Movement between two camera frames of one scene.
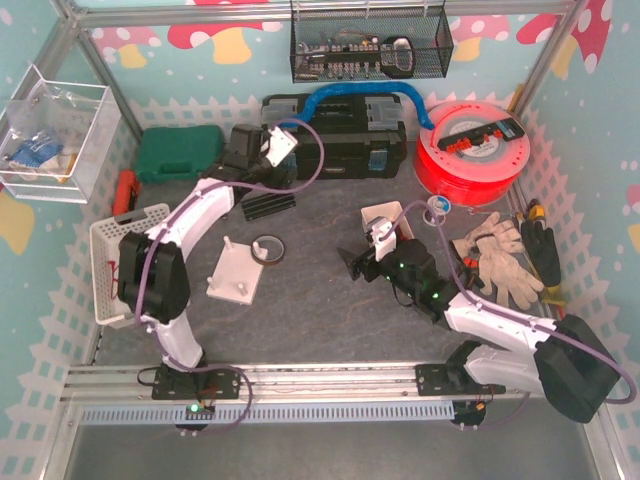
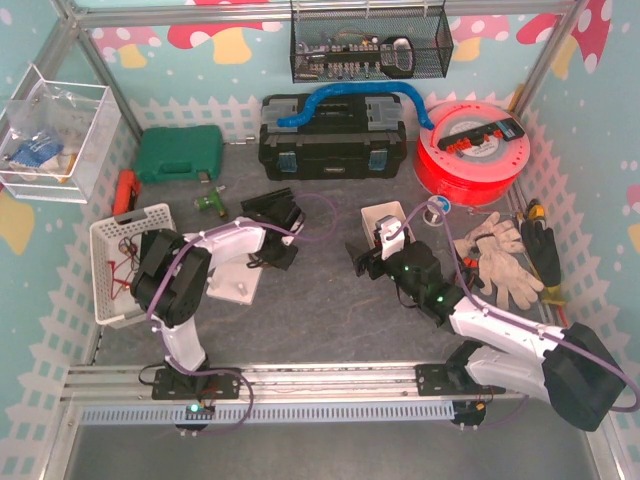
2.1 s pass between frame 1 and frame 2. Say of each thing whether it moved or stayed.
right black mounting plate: stayed
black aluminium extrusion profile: stayed
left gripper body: moved
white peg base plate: stayed
